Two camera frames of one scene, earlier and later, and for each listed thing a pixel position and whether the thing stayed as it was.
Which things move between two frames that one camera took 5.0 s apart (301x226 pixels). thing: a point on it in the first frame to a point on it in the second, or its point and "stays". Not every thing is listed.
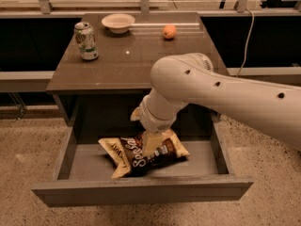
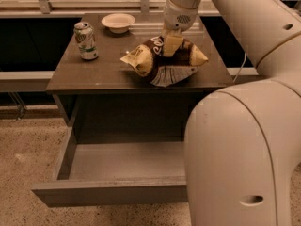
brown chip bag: (128, 154) to (150, 60)
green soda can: (86, 39) stays
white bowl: (118, 23) stays
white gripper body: (152, 121) to (177, 19)
